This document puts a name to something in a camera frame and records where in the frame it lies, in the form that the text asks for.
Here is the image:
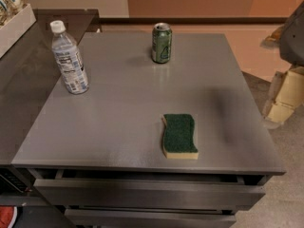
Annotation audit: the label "grey drawer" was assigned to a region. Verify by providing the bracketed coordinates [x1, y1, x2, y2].
[65, 209, 236, 228]
[34, 170, 265, 210]

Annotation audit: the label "red object bottom left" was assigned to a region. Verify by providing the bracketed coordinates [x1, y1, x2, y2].
[0, 206, 18, 228]

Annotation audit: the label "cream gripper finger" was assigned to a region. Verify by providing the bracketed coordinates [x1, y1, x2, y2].
[262, 66, 304, 126]
[262, 26, 284, 47]

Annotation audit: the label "green and yellow sponge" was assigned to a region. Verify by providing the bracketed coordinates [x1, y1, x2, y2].
[162, 114, 199, 160]

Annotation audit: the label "snack bags in box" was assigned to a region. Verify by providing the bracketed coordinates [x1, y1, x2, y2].
[0, 0, 25, 26]

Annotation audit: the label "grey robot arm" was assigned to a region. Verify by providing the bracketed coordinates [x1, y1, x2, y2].
[262, 2, 304, 129]

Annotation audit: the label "upper grey drawer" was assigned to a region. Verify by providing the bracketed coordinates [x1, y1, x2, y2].
[34, 170, 265, 210]

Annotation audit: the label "white snack box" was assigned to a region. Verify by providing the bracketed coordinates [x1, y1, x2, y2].
[0, 4, 36, 58]

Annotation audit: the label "green soda can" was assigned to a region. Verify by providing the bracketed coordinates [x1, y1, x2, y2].
[152, 23, 172, 64]

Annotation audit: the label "lower grey drawer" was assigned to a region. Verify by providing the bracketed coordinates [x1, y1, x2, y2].
[65, 209, 236, 228]

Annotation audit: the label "clear plastic water bottle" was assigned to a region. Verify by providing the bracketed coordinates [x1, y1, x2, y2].
[50, 20, 89, 94]

